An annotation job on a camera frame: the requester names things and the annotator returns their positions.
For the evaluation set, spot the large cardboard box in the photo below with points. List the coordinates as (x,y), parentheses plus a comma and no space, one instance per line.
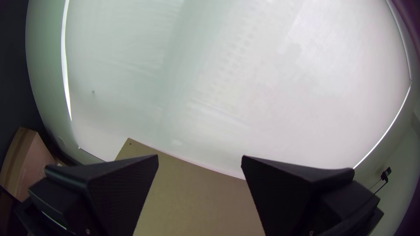
(23,160)

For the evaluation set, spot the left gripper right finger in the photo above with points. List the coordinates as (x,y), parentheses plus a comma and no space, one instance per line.
(288,200)

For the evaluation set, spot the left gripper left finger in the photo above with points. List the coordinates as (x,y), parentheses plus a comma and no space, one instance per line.
(108,196)

